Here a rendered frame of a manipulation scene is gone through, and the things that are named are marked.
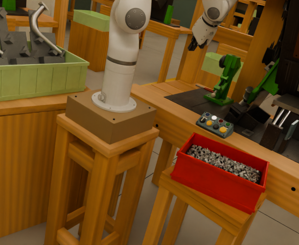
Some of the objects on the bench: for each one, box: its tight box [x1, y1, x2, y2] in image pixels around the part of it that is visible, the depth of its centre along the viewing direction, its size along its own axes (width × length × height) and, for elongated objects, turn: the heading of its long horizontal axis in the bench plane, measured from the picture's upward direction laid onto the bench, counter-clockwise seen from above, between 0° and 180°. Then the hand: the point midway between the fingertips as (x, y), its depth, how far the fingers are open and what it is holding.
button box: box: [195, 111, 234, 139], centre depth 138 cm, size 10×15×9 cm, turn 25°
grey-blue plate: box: [278, 120, 299, 154], centre depth 132 cm, size 10×2×14 cm, turn 115°
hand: (192, 46), depth 137 cm, fingers closed
